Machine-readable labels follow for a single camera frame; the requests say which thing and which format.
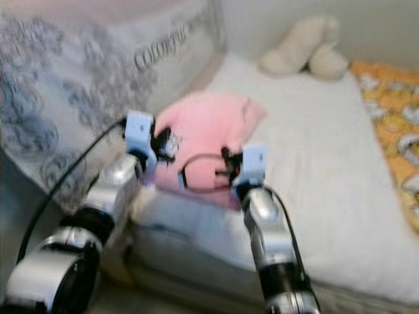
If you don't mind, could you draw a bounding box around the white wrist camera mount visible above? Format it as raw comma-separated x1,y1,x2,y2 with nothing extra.
236,143,270,188
124,110,158,159

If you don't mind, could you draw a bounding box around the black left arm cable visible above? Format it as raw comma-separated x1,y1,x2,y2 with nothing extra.
16,120,129,264

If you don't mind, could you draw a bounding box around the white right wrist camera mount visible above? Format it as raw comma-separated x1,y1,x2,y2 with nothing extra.
236,143,270,188

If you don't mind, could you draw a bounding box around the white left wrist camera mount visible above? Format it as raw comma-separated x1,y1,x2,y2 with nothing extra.
124,110,158,159

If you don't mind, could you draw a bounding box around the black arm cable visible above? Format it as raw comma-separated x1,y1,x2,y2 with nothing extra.
179,153,305,275
16,120,129,264

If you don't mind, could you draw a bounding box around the pink bunny print pillow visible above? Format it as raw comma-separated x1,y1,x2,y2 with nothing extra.
153,92,268,211

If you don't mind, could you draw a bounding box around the orange cartoon print blanket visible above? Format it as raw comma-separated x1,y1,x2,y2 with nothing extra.
350,60,419,236

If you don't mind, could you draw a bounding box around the beige plush toy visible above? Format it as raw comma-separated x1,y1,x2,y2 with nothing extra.
258,14,350,80

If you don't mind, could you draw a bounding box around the white bed sheet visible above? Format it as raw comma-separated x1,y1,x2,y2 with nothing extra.
134,52,419,305

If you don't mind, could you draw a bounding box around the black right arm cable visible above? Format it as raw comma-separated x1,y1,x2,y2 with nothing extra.
179,153,305,275

